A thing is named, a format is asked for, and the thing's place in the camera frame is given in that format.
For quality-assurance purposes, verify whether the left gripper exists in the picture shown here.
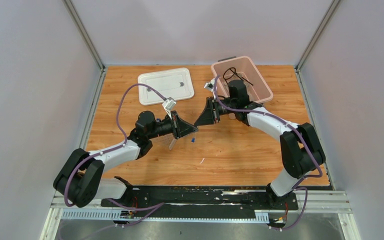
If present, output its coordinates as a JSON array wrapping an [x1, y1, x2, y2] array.
[[147, 110, 199, 140]]

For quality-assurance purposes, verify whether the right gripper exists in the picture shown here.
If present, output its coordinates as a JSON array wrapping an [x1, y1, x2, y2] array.
[[193, 96, 237, 127]]

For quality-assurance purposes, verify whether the clear test tube rack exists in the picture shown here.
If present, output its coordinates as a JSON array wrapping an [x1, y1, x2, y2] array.
[[160, 135, 177, 151]]

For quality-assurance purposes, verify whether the white plastic lid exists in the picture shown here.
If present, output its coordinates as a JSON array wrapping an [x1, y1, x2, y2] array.
[[137, 67, 195, 106]]

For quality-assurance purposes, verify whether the black metal tripod stand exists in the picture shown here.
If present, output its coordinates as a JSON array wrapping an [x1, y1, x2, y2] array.
[[222, 67, 254, 86]]

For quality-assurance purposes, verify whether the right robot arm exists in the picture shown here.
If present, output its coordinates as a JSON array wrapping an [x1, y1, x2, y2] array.
[[194, 78, 326, 209]]

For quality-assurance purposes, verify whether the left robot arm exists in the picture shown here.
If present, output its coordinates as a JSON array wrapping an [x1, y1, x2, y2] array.
[[53, 110, 198, 208]]

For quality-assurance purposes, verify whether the pink plastic bin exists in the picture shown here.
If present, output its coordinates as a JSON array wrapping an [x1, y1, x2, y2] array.
[[211, 56, 274, 104]]

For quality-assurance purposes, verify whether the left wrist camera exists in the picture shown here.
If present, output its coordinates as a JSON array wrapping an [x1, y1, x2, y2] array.
[[162, 97, 177, 120]]

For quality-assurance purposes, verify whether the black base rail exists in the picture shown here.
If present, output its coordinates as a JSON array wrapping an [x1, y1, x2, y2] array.
[[100, 185, 299, 219]]

